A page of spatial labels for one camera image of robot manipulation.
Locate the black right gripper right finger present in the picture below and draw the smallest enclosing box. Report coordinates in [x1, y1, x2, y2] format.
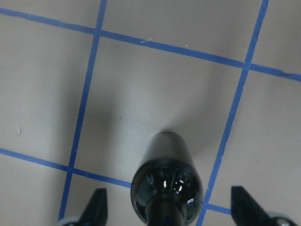
[230, 186, 277, 226]

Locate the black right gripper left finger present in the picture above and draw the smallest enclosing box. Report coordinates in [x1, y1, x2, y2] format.
[77, 188, 108, 226]

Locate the dark wine bottle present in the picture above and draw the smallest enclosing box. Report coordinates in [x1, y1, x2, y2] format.
[130, 131, 204, 226]

